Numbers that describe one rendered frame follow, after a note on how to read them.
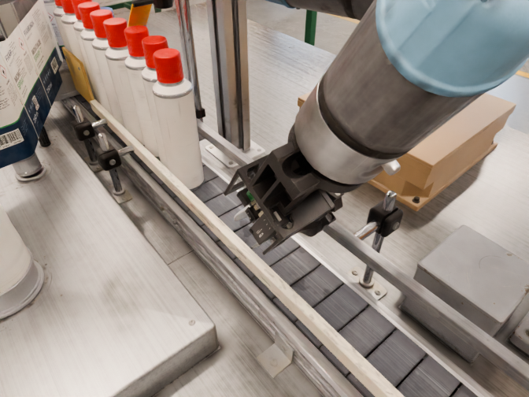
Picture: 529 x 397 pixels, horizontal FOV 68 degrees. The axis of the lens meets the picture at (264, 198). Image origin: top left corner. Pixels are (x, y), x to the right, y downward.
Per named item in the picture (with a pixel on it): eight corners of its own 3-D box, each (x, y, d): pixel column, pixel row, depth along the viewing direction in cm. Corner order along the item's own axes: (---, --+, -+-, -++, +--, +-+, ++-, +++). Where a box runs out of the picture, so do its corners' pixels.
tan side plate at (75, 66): (75, 90, 82) (60, 46, 76) (78, 89, 82) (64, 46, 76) (93, 108, 76) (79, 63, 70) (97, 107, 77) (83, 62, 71)
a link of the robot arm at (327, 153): (371, 51, 28) (442, 142, 27) (340, 91, 32) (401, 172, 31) (294, 80, 25) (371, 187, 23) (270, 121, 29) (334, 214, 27)
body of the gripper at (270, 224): (220, 193, 38) (257, 125, 28) (286, 160, 42) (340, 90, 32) (263, 260, 37) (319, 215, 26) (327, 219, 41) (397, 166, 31)
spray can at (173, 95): (164, 181, 62) (136, 52, 48) (191, 167, 65) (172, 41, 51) (184, 197, 59) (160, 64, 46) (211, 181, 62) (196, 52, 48)
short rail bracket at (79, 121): (84, 162, 74) (63, 105, 66) (116, 150, 77) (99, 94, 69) (90, 171, 72) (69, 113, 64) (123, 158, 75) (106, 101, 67)
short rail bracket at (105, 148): (108, 192, 68) (86, 132, 60) (124, 185, 69) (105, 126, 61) (116, 202, 66) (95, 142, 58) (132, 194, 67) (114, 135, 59)
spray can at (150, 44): (159, 158, 66) (131, 35, 53) (189, 152, 68) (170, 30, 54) (164, 176, 63) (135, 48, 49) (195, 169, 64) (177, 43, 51)
